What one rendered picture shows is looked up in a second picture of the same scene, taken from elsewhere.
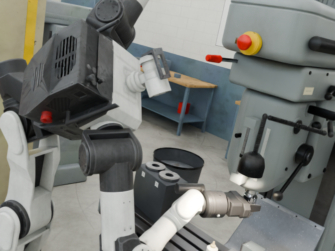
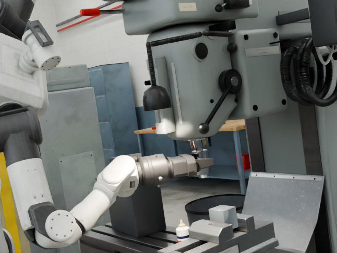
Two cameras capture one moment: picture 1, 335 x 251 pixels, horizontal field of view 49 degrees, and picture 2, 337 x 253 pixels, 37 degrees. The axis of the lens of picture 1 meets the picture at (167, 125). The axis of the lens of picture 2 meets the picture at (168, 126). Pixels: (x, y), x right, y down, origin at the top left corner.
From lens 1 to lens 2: 0.67 m
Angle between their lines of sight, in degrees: 15
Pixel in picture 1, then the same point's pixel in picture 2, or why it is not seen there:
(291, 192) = (281, 152)
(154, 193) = (125, 203)
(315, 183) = (297, 128)
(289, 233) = (291, 200)
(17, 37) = not seen: outside the picture
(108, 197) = (11, 170)
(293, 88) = (167, 8)
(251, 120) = not seen: hidden behind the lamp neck
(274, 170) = (194, 104)
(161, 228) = (88, 199)
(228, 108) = not seen: hidden behind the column
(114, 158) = (7, 128)
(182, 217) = (110, 182)
